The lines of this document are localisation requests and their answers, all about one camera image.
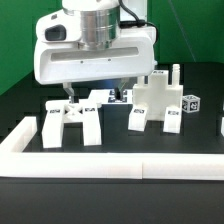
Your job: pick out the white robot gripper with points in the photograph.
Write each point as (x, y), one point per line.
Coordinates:
(90, 45)

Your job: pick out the white chair back piece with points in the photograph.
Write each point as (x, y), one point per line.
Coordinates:
(61, 112)

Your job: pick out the white chair seat piece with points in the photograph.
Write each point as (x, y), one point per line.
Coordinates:
(158, 94)

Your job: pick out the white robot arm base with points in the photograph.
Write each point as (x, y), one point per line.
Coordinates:
(139, 8)

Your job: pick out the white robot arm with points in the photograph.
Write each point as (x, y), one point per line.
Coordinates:
(86, 41)

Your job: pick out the white marker sheet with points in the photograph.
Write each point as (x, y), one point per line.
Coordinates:
(107, 96)

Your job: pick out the small white marker cube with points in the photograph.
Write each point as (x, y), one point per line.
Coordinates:
(190, 103)

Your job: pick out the white U-shaped boundary frame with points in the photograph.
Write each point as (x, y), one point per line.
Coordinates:
(15, 162)

